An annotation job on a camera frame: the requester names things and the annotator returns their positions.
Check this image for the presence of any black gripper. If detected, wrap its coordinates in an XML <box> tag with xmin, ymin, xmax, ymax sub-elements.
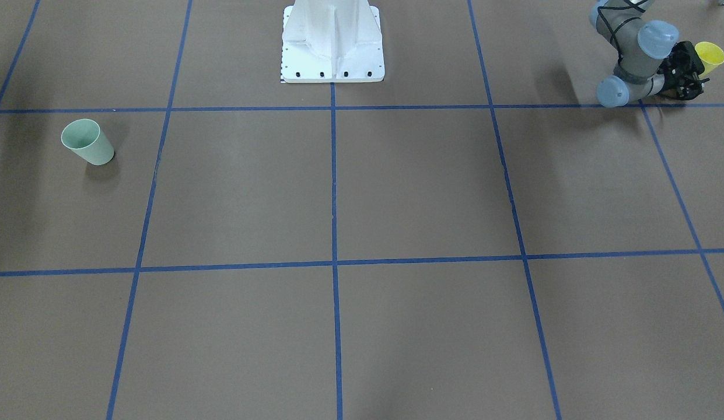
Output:
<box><xmin>657</xmin><ymin>41</ymin><xmax>706</xmax><ymax>99</ymax></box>

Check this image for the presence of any yellow cup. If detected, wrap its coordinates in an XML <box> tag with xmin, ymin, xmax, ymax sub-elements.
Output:
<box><xmin>694</xmin><ymin>41</ymin><xmax>724</xmax><ymax>79</ymax></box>

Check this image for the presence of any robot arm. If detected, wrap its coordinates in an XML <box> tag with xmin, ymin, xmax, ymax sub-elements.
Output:
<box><xmin>589</xmin><ymin>1</ymin><xmax>709</xmax><ymax>107</ymax></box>

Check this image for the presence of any green cup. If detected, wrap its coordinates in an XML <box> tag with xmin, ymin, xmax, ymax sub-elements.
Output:
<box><xmin>61</xmin><ymin>118</ymin><xmax>116</xmax><ymax>166</ymax></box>

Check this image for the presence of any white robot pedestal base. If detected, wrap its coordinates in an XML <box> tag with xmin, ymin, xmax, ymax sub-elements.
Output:
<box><xmin>280</xmin><ymin>1</ymin><xmax>386</xmax><ymax>83</ymax></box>

